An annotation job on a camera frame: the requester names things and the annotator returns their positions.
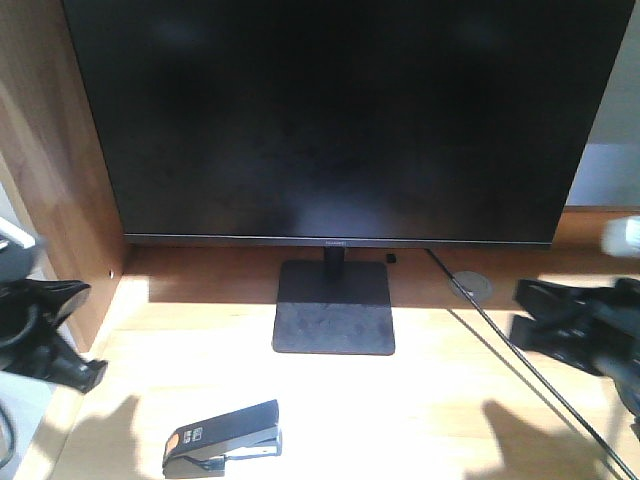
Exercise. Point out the black stapler with orange button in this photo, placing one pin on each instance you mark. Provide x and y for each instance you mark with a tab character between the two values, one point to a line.
202	449

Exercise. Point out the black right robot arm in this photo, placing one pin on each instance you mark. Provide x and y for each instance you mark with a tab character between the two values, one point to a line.
628	390

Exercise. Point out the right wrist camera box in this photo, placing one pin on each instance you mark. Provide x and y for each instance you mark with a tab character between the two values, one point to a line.
620	237

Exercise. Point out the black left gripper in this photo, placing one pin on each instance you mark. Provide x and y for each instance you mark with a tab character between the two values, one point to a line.
47	356

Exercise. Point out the black computer monitor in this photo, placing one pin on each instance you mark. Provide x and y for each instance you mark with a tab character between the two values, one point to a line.
345	123

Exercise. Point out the grey desk cable grommet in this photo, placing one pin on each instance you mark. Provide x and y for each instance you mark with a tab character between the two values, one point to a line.
471	284

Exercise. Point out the black monitor stand base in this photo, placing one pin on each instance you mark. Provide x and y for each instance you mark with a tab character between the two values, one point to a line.
334	306

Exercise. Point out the wooden desk side panel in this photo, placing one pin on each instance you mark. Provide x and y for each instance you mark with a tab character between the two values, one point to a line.
52	166

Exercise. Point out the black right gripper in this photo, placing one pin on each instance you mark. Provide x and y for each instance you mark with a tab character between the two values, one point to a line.
612	347

